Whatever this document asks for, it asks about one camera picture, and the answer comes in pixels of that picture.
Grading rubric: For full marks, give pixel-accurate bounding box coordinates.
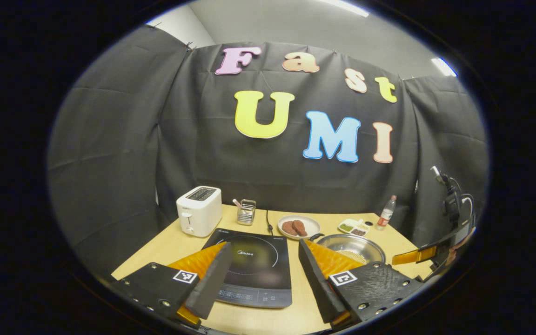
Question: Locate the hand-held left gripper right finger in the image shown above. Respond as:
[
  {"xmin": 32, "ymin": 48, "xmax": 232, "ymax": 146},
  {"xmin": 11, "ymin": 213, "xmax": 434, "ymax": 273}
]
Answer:
[{"xmin": 298, "ymin": 238, "xmax": 424, "ymax": 328}]

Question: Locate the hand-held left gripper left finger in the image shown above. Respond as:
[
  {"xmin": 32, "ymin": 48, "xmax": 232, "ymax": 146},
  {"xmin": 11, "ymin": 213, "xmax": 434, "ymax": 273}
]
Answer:
[{"xmin": 110, "ymin": 241, "xmax": 234, "ymax": 328}]

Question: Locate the black induction cooktop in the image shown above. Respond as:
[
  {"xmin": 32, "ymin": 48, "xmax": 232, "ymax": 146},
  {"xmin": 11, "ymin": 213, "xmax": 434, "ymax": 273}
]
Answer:
[{"xmin": 201, "ymin": 228, "xmax": 293, "ymax": 309}]

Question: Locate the steel pot with black handles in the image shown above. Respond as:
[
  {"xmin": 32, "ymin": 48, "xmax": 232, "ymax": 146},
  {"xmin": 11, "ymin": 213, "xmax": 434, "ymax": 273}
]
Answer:
[{"xmin": 309, "ymin": 233, "xmax": 386, "ymax": 266}]

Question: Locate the pile of soybeans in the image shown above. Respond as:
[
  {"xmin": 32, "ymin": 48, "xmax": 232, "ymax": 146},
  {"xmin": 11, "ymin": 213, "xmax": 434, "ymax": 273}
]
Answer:
[{"xmin": 338, "ymin": 250, "xmax": 366, "ymax": 265}]

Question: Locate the clear water bottle red label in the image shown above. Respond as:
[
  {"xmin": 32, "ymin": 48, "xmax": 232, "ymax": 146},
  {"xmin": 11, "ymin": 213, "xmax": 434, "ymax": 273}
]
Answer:
[{"xmin": 375, "ymin": 195, "xmax": 397, "ymax": 231}]

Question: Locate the white round plate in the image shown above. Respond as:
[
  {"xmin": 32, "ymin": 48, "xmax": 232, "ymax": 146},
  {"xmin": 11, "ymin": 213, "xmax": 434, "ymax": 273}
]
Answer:
[{"xmin": 277, "ymin": 214, "xmax": 321, "ymax": 240}]

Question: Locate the white divided dish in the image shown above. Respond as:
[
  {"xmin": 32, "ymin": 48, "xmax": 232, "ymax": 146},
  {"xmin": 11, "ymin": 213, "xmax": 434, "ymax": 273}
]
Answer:
[{"xmin": 338, "ymin": 218, "xmax": 371, "ymax": 237}]

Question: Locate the white toaster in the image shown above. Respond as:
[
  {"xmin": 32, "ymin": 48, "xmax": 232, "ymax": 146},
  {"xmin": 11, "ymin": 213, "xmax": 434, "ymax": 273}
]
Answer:
[{"xmin": 176, "ymin": 186, "xmax": 222, "ymax": 238}]

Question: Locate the small ceiling light panel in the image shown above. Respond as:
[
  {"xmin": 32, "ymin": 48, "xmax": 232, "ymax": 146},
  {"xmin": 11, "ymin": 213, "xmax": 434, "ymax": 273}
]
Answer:
[{"xmin": 431, "ymin": 57, "xmax": 458, "ymax": 77}]

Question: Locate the black backdrop cloth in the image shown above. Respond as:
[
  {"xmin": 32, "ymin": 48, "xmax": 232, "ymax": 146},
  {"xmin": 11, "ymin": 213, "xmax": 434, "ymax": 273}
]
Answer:
[{"xmin": 47, "ymin": 24, "xmax": 489, "ymax": 280}]

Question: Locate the large ceiling light panel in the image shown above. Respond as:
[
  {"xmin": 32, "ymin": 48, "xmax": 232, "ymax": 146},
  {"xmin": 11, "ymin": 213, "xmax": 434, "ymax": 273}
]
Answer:
[{"xmin": 317, "ymin": 0, "xmax": 370, "ymax": 18}]

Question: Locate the wire mesh basket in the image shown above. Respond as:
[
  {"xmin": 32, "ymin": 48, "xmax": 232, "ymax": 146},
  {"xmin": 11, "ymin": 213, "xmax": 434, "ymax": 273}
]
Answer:
[{"xmin": 237, "ymin": 199, "xmax": 256, "ymax": 226}]

